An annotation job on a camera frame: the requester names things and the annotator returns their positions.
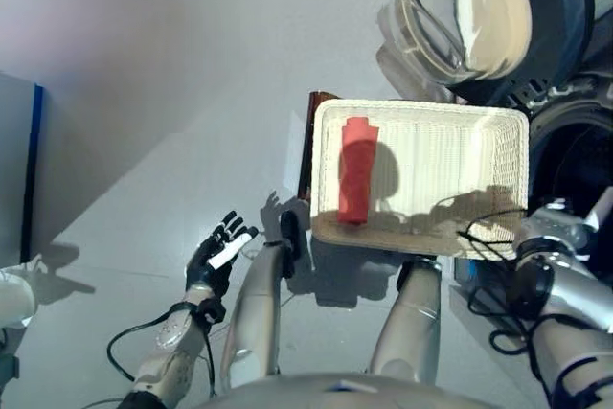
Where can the silver robot right leg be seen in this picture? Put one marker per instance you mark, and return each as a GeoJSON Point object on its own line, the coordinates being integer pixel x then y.
{"type": "Point", "coordinates": [412, 313]}

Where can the white wicker basket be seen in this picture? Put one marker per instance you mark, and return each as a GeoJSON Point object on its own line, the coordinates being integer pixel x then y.
{"type": "Point", "coordinates": [455, 155]}

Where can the white cylindrical device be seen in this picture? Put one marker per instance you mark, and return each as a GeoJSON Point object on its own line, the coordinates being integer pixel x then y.
{"type": "Point", "coordinates": [14, 294]}

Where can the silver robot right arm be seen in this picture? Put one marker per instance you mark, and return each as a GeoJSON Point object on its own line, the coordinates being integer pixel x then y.
{"type": "Point", "coordinates": [574, 294]}

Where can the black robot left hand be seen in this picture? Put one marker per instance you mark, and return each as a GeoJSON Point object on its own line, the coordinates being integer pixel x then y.
{"type": "Point", "coordinates": [208, 265]}

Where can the dark brown stool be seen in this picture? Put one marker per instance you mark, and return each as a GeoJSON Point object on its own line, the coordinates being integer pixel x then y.
{"type": "Point", "coordinates": [304, 155]}

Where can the grey washing machine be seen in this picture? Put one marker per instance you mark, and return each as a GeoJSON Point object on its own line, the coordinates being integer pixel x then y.
{"type": "Point", "coordinates": [574, 165]}

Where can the round glass washing machine door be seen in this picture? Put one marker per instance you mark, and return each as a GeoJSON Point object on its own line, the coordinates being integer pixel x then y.
{"type": "Point", "coordinates": [431, 21]}

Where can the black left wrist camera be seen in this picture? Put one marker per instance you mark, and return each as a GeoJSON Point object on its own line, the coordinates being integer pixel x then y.
{"type": "Point", "coordinates": [211, 311]}

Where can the red cloth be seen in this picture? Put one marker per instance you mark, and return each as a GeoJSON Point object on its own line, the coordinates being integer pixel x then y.
{"type": "Point", "coordinates": [356, 174]}

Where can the grey robot torso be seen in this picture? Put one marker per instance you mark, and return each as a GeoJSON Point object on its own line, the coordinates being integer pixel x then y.
{"type": "Point", "coordinates": [335, 394]}

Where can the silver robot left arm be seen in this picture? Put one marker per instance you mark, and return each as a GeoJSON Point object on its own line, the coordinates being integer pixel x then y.
{"type": "Point", "coordinates": [167, 347]}

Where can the grey cabinet with dark edge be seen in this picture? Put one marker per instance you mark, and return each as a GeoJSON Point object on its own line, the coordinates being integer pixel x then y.
{"type": "Point", "coordinates": [14, 165]}

